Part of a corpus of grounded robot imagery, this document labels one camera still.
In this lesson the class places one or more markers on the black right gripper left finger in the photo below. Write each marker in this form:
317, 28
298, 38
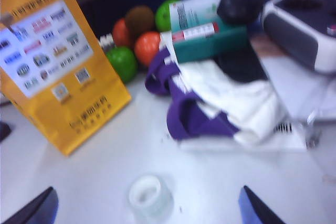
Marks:
39, 208

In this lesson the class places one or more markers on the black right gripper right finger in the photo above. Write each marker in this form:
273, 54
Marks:
254, 211

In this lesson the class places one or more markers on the purple and white cloth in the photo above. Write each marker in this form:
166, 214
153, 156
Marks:
189, 113

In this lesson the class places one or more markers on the yellow paper bag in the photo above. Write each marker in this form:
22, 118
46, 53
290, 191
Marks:
105, 82

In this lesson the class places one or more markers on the green ball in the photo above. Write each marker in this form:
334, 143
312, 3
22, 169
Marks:
164, 16
122, 62

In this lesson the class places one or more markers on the brown ball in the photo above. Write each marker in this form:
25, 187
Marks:
139, 19

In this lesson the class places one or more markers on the white printed carton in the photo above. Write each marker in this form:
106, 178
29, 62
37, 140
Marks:
194, 11

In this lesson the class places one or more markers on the orange ball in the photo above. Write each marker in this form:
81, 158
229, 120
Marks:
148, 49
121, 33

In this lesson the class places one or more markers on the teal box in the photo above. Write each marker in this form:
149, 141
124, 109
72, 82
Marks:
210, 48

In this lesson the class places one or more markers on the black and white small object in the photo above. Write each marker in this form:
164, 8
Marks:
106, 42

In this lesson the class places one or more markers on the black rounded object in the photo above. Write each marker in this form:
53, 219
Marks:
239, 5

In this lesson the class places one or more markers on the white and grey appliance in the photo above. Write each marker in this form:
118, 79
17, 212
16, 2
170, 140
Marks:
288, 32

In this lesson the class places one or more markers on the red and white tube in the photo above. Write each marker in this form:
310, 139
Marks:
197, 33

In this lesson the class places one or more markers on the transparent tape roll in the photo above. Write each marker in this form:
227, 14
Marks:
166, 204

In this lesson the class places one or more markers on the black flat pad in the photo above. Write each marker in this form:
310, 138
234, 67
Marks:
241, 66

